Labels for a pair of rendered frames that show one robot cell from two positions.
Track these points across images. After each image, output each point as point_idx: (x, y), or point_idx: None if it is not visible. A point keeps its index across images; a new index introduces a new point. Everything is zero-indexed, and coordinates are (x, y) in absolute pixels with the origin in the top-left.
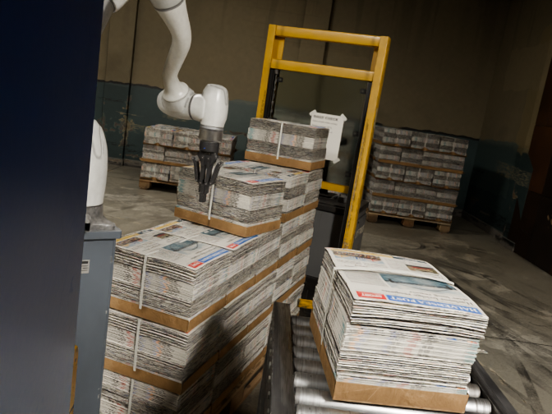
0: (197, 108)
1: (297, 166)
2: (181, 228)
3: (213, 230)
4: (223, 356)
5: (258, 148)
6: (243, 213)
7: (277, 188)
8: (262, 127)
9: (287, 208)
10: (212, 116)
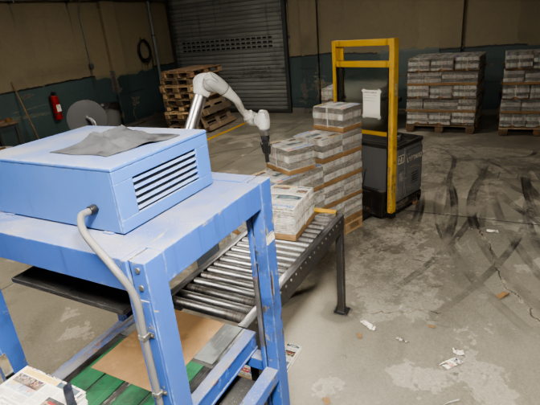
0: (255, 122)
1: (337, 130)
2: (264, 173)
3: (280, 173)
4: None
5: (318, 122)
6: (288, 165)
7: (307, 149)
8: (318, 111)
9: (323, 157)
10: (261, 124)
